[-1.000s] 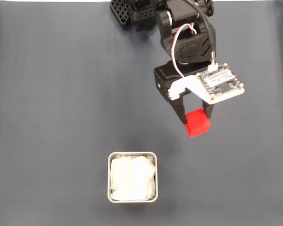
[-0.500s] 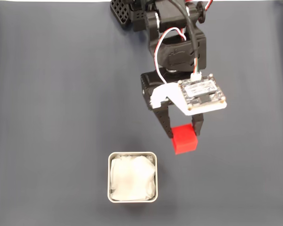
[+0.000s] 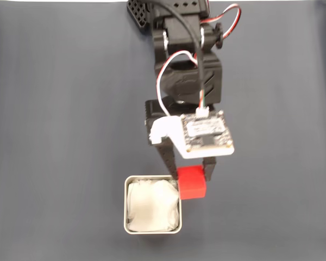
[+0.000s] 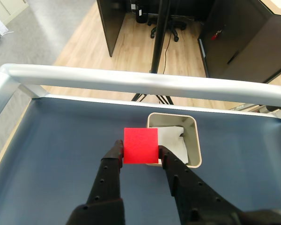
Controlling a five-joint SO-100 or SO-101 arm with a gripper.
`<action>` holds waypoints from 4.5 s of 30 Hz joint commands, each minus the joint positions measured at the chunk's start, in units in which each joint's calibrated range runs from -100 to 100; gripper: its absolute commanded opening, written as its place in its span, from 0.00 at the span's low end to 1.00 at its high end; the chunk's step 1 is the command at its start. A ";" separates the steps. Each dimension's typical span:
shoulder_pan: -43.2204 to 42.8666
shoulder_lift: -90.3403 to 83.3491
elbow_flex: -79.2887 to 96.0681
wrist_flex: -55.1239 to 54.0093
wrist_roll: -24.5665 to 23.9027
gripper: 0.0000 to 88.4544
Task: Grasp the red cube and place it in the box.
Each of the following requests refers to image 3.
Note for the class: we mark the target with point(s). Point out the red cube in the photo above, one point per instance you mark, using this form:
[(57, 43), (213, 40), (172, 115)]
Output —
[(191, 182)]

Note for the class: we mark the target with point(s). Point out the square metal box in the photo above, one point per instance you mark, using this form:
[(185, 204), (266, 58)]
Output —
[(125, 206)]

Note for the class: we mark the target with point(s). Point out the white crumpled tissue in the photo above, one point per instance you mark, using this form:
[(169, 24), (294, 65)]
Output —
[(152, 206)]

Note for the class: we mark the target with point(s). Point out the dark table mat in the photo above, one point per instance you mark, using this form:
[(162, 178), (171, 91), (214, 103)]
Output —
[(57, 136)]

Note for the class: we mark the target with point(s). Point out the white camera board mount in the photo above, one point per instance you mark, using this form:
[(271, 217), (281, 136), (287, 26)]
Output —
[(206, 133)]

